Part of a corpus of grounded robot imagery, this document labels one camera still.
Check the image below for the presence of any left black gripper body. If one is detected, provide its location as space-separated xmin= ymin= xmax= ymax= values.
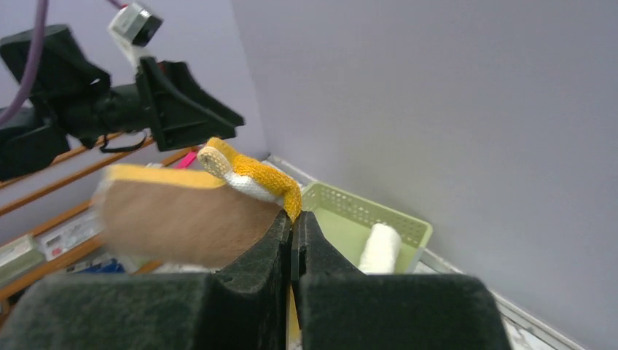
xmin=1 ymin=24 xmax=145 ymax=181

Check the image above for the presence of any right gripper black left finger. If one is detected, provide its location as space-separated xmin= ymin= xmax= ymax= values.
xmin=1 ymin=214 xmax=291 ymax=349

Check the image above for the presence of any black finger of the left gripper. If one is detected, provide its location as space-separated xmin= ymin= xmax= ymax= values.
xmin=136 ymin=57 xmax=245 ymax=152

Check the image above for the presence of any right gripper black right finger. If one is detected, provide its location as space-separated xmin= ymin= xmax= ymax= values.
xmin=292 ymin=211 xmax=511 ymax=349

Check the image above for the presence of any white cream towel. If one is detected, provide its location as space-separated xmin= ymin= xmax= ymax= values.
xmin=359 ymin=223 xmax=402 ymax=275

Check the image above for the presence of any yellow towel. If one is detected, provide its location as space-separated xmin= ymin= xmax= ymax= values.
xmin=93 ymin=137 xmax=302 ymax=268

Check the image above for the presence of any pink object in rack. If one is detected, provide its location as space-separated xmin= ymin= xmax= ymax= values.
xmin=174 ymin=151 xmax=197 ymax=169

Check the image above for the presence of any light green plastic basket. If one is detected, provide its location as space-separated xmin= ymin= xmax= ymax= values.
xmin=302 ymin=182 xmax=433 ymax=274

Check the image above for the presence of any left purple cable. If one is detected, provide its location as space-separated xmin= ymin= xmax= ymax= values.
xmin=0 ymin=0 xmax=128 ymax=128

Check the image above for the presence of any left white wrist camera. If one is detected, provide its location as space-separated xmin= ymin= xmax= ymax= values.
xmin=107 ymin=1 xmax=164 ymax=69

